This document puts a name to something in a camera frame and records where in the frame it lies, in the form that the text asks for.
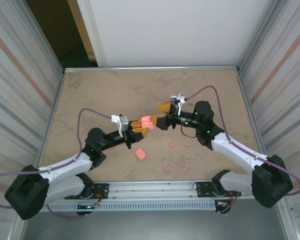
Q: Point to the pink earbud charging case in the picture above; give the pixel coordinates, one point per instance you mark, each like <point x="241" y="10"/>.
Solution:
<point x="146" y="118"/>
<point x="140" y="153"/>

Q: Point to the aluminium frame bar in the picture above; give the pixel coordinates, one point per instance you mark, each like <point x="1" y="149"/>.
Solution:
<point x="152" y="69"/>
<point x="250" y="105"/>
<point x="53" y="105"/>

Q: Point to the aluminium frame post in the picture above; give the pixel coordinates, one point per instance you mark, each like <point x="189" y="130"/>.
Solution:
<point x="43" y="32"/>
<point x="258" y="32"/>

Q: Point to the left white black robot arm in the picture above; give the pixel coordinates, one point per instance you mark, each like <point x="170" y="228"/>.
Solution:
<point x="65" y="165"/>

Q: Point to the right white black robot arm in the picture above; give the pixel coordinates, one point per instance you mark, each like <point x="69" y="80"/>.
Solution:
<point x="240" y="152"/>

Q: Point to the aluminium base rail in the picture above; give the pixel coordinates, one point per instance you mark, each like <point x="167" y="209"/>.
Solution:
<point x="152" y="190"/>

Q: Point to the black mounting plate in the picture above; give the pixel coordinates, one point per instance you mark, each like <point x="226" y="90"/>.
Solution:
<point x="202" y="186"/>
<point x="103" y="186"/>

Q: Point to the beige door frame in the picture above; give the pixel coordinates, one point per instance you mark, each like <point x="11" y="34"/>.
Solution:
<point x="80" y="25"/>

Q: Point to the grey metal plate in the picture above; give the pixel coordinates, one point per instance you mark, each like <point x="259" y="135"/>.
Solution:
<point x="152" y="225"/>

